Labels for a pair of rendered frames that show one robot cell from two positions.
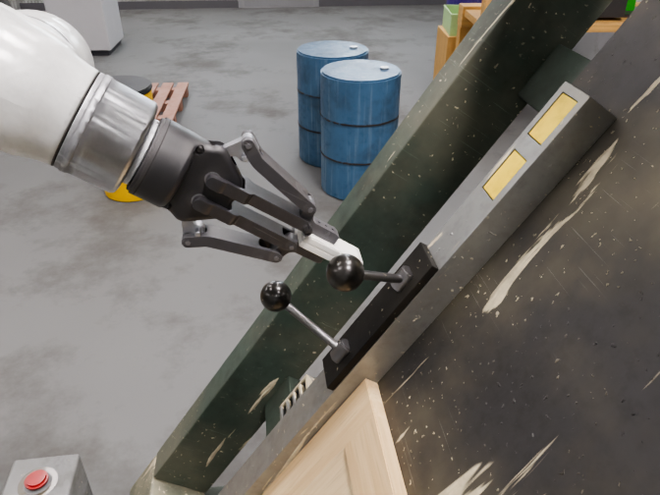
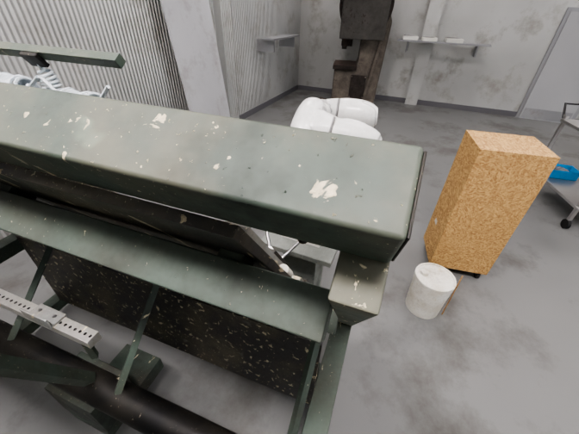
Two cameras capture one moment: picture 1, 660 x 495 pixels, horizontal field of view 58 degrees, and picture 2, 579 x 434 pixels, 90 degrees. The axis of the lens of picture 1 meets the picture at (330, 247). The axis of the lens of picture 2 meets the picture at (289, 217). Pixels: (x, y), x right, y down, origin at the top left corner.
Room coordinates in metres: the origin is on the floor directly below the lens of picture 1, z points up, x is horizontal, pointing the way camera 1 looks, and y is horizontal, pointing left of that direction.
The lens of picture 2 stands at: (0.85, -0.59, 2.03)
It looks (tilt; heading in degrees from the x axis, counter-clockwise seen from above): 36 degrees down; 117
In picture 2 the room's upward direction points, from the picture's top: 2 degrees clockwise
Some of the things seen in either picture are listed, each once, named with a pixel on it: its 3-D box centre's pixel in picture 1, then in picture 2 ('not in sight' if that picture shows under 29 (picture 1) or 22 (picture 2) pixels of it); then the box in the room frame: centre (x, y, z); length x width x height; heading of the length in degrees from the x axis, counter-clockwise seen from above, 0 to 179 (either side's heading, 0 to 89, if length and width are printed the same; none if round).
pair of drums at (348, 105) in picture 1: (345, 116); not in sight; (4.05, -0.11, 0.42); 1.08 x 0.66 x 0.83; 5
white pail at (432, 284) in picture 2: not in sight; (431, 288); (1.19, 1.32, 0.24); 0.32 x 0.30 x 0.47; 5
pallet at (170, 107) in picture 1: (143, 105); not in sight; (5.36, 1.73, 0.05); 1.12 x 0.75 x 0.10; 2
